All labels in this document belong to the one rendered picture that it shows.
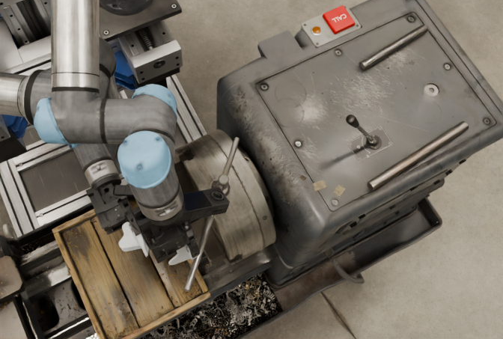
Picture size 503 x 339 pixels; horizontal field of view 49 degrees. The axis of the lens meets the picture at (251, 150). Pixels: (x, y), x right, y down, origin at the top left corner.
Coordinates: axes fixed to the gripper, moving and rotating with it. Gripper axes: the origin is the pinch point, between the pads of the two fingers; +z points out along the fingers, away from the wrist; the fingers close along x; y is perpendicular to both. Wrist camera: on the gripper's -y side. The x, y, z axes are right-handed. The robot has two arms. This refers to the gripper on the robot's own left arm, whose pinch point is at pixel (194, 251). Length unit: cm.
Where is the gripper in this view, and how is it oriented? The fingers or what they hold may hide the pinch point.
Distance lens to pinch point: 112.8
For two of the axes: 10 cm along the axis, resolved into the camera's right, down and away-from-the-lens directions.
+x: 4.7, 6.8, -5.6
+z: 0.9, 6.0, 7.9
